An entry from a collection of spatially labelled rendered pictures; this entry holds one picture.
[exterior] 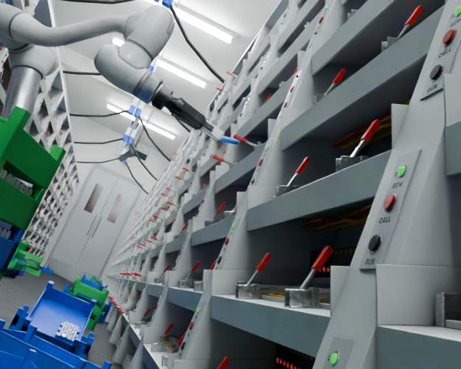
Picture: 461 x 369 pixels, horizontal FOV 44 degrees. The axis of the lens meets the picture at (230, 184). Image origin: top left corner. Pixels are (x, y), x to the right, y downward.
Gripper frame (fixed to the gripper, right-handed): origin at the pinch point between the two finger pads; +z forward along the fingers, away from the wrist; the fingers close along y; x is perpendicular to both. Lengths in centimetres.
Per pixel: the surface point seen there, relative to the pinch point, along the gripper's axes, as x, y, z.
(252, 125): -7.3, -4.6, 9.1
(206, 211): 19.0, 14.9, 13.4
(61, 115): -60, 435, -127
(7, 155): 47, -81, -26
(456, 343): 46, -136, 17
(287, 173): 16, -55, 17
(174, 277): 42.7, 14.6, 16.2
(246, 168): 11.5, -26.0, 12.2
